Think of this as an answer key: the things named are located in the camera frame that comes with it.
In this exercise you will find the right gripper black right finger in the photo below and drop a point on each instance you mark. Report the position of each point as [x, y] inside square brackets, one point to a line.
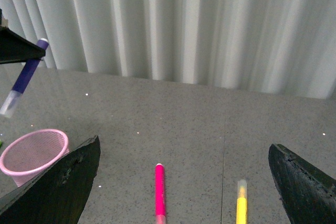
[306, 192]

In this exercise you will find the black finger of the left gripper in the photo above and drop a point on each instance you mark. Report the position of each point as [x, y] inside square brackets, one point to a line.
[16, 49]

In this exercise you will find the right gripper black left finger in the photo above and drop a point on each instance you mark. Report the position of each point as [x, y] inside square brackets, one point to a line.
[58, 194]

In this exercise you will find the yellow highlighter pen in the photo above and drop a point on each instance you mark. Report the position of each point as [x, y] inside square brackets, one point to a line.
[241, 203]

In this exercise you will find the white pleated curtain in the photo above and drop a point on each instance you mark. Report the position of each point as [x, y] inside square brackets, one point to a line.
[269, 46]

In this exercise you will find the purple highlighter pen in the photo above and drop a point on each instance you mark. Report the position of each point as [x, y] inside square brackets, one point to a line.
[19, 87]

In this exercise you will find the pink highlighter pen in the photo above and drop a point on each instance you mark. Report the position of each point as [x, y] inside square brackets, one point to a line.
[160, 208]

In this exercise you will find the pink mesh pen cup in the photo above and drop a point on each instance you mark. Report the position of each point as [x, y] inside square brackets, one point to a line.
[32, 153]

